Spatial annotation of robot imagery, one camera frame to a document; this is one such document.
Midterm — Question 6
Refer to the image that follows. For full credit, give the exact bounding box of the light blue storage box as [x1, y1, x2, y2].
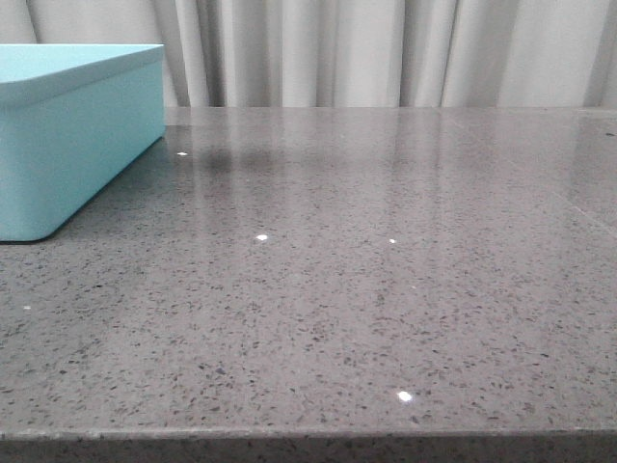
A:
[1, 44, 165, 242]

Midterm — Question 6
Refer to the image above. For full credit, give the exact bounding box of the grey pleated curtain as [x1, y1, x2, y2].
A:
[1, 0, 616, 108]

